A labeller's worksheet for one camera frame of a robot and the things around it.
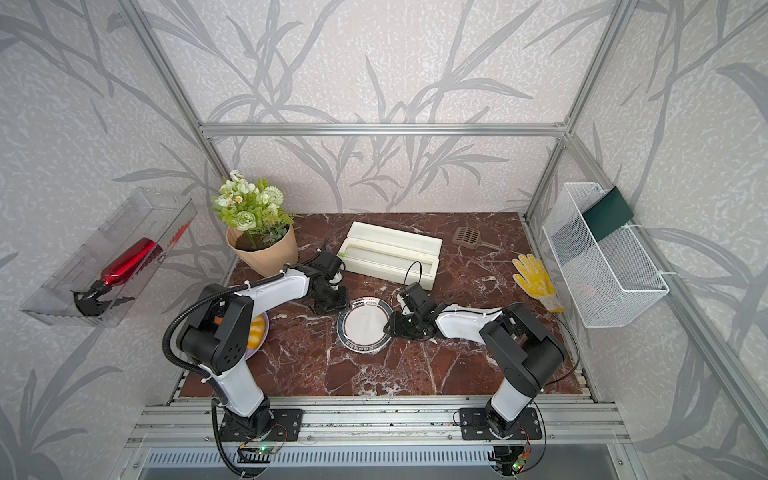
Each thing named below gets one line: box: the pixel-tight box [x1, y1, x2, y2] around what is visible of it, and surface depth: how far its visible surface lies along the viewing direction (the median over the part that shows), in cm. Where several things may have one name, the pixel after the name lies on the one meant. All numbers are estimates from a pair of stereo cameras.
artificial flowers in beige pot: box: [213, 170, 298, 278], surface depth 87 cm
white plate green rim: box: [336, 296, 393, 354], surface depth 92 cm
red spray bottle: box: [70, 237, 163, 317], surface depth 63 cm
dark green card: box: [582, 186, 634, 243], surface depth 72 cm
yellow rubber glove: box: [512, 254, 566, 313], surface depth 104 cm
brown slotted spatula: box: [451, 226, 504, 251], surface depth 114 cm
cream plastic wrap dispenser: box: [338, 221, 443, 291], surface depth 103 cm
